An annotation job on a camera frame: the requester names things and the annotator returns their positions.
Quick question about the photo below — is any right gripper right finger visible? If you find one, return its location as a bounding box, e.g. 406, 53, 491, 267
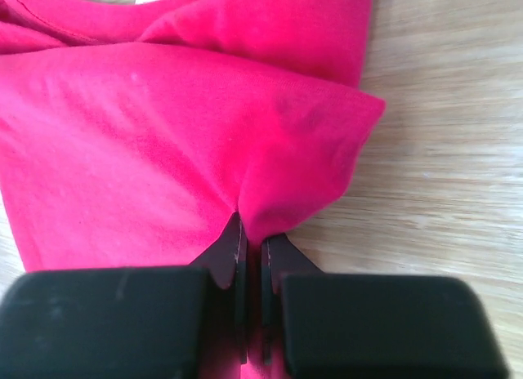
261, 235, 509, 378

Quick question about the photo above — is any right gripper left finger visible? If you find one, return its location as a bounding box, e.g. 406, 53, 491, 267
1, 215, 247, 378

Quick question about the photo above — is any red t shirt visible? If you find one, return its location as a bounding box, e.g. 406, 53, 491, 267
1, 0, 385, 378

